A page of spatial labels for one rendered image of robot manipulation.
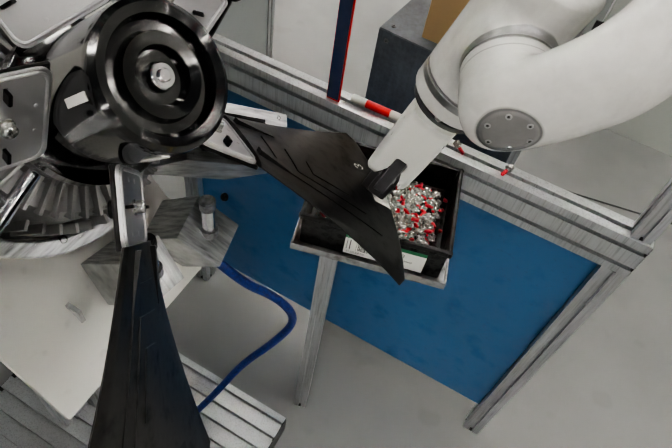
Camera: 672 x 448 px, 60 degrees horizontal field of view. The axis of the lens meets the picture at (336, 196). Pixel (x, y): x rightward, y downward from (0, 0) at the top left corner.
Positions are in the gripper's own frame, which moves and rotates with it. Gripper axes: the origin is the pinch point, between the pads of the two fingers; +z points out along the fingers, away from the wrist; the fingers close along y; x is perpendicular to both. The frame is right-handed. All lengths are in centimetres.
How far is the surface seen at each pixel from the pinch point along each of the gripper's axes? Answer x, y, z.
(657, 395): 105, -62, 73
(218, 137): -15.0, 14.6, -7.8
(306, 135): -10.3, 0.2, 1.5
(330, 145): -7.4, -1.8, 2.6
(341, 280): 11, -26, 67
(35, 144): -24.1, 26.5, -9.3
